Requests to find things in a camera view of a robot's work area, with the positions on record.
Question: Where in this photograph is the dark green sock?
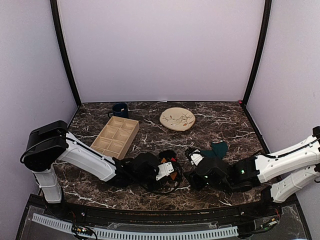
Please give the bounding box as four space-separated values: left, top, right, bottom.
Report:
200 141 228 159

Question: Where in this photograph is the wooden compartment box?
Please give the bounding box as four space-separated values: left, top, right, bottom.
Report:
90 116 140 160

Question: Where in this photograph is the black red yellow argyle sock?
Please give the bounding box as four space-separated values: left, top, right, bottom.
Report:
158 150 178 167

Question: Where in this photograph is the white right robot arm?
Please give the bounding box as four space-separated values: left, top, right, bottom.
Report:
184 126 320 217

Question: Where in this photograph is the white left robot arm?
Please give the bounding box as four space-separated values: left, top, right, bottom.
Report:
19 120 183 218

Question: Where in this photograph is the bird pattern ceramic plate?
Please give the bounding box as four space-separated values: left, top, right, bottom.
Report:
159 107 196 132

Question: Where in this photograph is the blue enamel mug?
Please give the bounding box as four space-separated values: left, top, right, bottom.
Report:
107 102 129 119

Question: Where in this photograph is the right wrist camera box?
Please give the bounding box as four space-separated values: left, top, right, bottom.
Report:
184 147 206 166

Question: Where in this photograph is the white slotted cable duct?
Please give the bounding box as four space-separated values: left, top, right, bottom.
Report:
31 213 239 240

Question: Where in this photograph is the black right corner frame post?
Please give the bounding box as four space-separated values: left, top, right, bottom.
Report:
241 0 272 109

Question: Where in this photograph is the black corner frame post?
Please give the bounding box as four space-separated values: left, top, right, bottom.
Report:
241 0 272 109
50 0 82 108

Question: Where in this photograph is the black left corner frame post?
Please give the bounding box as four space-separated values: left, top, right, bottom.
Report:
50 0 82 108

